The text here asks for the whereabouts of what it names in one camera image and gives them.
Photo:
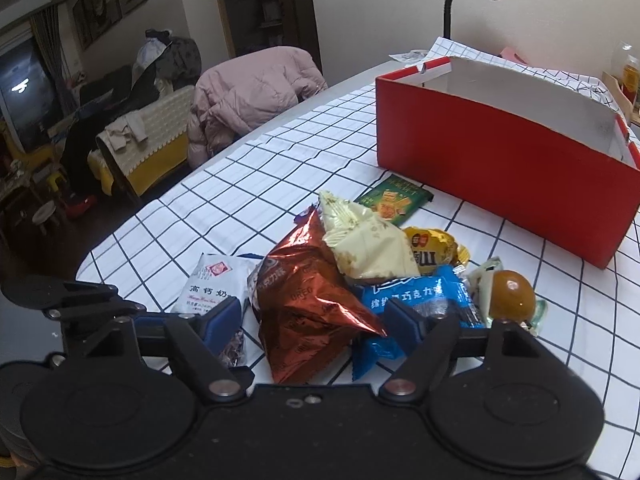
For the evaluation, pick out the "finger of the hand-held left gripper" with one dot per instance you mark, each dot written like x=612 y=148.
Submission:
x=60 y=292
x=95 y=311

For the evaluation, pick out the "copper foil snack packet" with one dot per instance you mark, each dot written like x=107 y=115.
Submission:
x=305 y=310

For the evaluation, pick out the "white stool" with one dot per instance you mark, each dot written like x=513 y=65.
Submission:
x=44 y=215

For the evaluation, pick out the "clear plastic bottle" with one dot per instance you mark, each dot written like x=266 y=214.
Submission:
x=627 y=65

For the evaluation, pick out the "grey curtain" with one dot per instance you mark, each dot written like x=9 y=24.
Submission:
x=55 y=40

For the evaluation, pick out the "sofa with white cover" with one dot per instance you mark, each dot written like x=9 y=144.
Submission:
x=160 y=135

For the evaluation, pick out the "green cracker packet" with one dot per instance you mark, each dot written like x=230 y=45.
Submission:
x=395 y=200

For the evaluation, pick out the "red toy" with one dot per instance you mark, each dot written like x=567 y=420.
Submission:
x=80 y=207

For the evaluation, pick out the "white checked tablecloth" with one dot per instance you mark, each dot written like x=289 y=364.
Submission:
x=250 y=175

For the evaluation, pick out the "dark clothing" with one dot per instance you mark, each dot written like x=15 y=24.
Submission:
x=82 y=155

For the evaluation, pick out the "large framed wall picture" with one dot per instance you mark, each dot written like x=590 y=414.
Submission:
x=97 y=5

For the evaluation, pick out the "pink padded jacket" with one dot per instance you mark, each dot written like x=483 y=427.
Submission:
x=240 y=95

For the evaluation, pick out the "blue snack packet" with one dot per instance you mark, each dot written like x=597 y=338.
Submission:
x=400 y=296

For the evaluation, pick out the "pink paper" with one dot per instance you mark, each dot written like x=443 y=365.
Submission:
x=515 y=55

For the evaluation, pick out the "dark window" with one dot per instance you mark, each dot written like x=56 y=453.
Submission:
x=25 y=95

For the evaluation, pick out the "yellow snack packet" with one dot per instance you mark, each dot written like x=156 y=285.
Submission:
x=432 y=251

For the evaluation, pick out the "white cloth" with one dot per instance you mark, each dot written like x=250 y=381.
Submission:
x=127 y=130

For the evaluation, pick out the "white plastic bag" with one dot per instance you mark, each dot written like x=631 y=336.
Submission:
x=147 y=60

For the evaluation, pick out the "dark bag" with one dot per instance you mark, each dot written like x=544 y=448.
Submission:
x=180 y=60

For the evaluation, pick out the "dark wooden bookshelf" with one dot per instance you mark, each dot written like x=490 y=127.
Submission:
x=265 y=0

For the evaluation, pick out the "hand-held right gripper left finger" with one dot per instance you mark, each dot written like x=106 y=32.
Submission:
x=225 y=322

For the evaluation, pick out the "brown egg in clear packet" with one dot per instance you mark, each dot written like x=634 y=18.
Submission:
x=510 y=292

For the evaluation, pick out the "white snack packet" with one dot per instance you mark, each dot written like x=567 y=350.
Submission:
x=215 y=280

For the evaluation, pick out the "red cardboard box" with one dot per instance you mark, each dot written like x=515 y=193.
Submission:
x=500 y=160

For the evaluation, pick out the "purple snack packet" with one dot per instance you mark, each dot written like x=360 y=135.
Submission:
x=302 y=217

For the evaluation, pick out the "cream snack packet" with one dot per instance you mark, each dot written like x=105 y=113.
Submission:
x=365 y=245

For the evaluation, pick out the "printed paper sheet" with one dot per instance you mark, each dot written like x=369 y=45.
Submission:
x=410 y=56

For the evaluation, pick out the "yellow stool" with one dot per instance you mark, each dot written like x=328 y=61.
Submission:
x=50 y=180

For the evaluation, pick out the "wooden rack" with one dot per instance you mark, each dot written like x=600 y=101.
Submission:
x=622 y=97

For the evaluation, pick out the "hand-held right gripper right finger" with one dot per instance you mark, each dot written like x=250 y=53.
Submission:
x=404 y=322

